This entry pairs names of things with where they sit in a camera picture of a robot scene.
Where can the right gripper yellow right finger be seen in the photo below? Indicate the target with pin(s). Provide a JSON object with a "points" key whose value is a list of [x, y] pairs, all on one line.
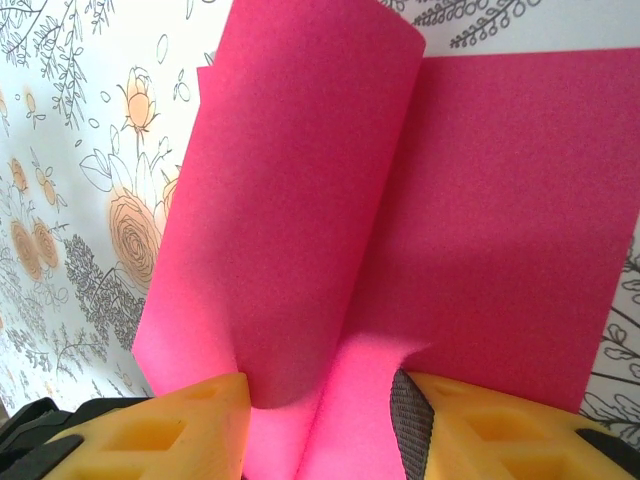
{"points": [[450, 402]]}

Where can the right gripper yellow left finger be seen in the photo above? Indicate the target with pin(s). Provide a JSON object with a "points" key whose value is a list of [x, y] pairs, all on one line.
{"points": [[200, 415]]}

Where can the pink square paper sheet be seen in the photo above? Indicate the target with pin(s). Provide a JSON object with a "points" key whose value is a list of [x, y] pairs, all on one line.
{"points": [[450, 200]]}

